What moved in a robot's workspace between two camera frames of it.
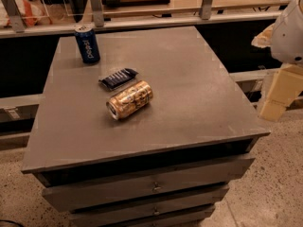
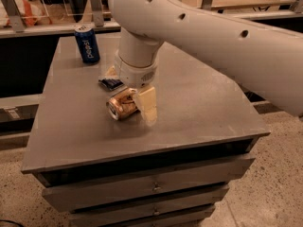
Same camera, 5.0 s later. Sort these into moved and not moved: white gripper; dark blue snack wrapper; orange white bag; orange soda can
Moved: white gripper
Not moved: dark blue snack wrapper; orange white bag; orange soda can
